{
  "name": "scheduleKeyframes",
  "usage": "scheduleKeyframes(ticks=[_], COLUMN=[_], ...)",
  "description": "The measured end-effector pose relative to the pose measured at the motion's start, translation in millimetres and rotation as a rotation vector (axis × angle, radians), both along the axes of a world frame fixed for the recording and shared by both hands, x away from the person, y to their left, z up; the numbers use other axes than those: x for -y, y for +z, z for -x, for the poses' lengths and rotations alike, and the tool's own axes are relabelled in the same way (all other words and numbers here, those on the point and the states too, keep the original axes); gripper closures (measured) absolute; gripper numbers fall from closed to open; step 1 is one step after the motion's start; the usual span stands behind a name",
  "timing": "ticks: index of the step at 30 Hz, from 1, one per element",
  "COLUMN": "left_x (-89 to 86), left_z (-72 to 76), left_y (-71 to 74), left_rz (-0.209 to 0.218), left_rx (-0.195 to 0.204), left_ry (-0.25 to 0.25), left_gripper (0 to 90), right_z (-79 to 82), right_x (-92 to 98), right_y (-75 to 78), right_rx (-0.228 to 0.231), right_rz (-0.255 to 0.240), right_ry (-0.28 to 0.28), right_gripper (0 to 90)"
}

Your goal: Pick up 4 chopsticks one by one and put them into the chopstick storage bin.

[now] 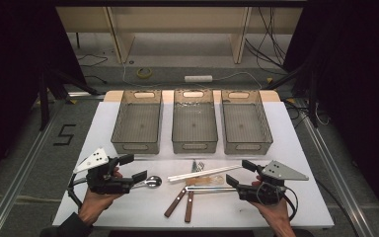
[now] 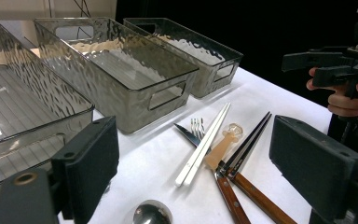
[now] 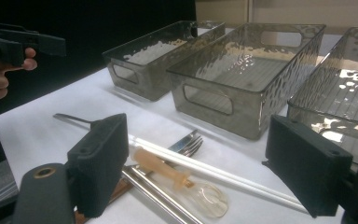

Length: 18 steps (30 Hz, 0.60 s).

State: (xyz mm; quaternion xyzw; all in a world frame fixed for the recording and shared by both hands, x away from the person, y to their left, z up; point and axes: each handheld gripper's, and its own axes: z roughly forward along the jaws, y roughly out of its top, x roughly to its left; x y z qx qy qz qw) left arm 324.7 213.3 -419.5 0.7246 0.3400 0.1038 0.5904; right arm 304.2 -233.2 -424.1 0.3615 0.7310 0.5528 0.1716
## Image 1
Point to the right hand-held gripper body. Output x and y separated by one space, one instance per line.
260 194

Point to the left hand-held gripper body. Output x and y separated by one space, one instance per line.
105 182

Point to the metal spoon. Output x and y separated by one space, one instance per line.
153 181

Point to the metal chopstick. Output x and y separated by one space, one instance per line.
210 190
210 187

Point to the white chopstick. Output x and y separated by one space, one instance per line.
190 177
210 170

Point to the smoked clear plastic bin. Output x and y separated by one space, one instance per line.
194 123
136 123
245 123

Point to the person's left hand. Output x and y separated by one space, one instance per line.
95 204

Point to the person's right hand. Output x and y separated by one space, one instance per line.
274 214

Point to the white table cover sheet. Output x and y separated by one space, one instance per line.
138 210

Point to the yellow tape roll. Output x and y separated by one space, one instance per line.
138 74

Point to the black metal stand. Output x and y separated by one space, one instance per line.
313 98
44 98

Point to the white power strip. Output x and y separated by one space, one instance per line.
198 78

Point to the dark curtain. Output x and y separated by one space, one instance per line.
358 82
10 65

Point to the light wooden shelf unit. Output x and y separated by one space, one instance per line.
177 19

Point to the metal floor rail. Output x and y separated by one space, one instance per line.
19 174
335 171

